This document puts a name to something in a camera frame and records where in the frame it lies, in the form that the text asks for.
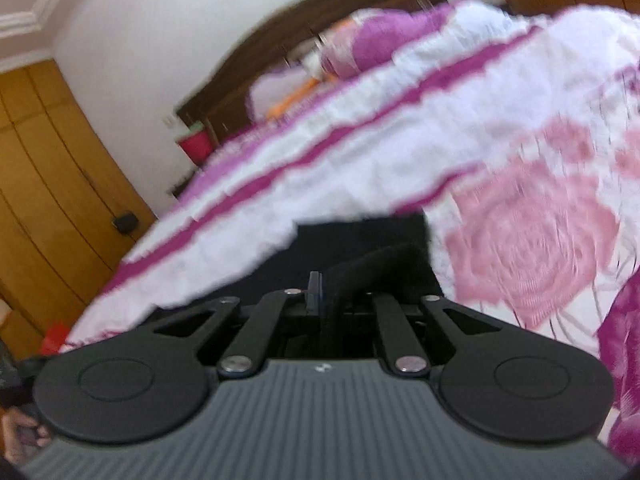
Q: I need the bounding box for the purple floral blanket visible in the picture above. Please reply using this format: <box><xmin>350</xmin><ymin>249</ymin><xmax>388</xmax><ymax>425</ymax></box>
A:
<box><xmin>60</xmin><ymin>0</ymin><xmax>640</xmax><ymax>467</ymax></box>

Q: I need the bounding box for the white and orange plush toy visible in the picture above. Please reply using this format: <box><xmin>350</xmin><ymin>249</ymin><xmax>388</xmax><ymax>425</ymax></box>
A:
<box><xmin>267</xmin><ymin>16</ymin><xmax>362</xmax><ymax>120</ymax></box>

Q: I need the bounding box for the light purple pillow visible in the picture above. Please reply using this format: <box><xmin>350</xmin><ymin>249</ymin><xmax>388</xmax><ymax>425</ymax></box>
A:
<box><xmin>248</xmin><ymin>67</ymin><xmax>315</xmax><ymax>122</ymax></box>

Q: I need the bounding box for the light wooden wardrobe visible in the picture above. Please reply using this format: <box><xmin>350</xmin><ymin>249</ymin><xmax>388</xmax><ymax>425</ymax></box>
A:
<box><xmin>0</xmin><ymin>59</ymin><xmax>157</xmax><ymax>361</ymax></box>

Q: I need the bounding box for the folded purple floral quilt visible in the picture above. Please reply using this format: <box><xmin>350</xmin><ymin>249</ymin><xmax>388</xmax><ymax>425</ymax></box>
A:
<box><xmin>320</xmin><ymin>2</ymin><xmax>453</xmax><ymax>80</ymax></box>

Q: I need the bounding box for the dark wooden nightstand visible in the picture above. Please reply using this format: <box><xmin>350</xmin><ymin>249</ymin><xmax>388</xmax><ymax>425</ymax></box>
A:
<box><xmin>167</xmin><ymin>170</ymin><xmax>202</xmax><ymax>199</ymax></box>

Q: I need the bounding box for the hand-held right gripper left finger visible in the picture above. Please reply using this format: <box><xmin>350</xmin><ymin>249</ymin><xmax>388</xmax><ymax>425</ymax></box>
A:
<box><xmin>152</xmin><ymin>271</ymin><xmax>325</xmax><ymax>378</ymax></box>

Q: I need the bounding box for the red bucket with green rim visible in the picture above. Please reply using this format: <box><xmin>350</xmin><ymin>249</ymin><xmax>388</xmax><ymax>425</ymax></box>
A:
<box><xmin>177</xmin><ymin>122</ymin><xmax>214</xmax><ymax>165</ymax></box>

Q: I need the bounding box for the black button cardigan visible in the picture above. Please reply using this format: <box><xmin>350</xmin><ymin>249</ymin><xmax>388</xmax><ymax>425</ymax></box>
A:
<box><xmin>294</xmin><ymin>212</ymin><xmax>442</xmax><ymax>361</ymax></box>

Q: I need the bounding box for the person's left hand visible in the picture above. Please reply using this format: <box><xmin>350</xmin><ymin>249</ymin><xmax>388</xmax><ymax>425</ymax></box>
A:
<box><xmin>0</xmin><ymin>406</ymin><xmax>52</xmax><ymax>462</ymax></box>

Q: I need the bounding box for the dark wooden bed headboard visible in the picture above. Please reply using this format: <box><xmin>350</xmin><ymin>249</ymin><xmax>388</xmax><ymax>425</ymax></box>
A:
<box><xmin>175</xmin><ymin>0</ymin><xmax>448</xmax><ymax>147</ymax></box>

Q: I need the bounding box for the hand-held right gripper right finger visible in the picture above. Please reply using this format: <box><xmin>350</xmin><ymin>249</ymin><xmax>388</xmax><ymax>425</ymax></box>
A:
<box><xmin>371</xmin><ymin>292</ymin><xmax>502</xmax><ymax>378</ymax></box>

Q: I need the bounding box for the red plastic stool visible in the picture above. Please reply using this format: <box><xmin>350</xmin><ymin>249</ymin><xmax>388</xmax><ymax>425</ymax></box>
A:
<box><xmin>40</xmin><ymin>324</ymin><xmax>74</xmax><ymax>356</ymax></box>

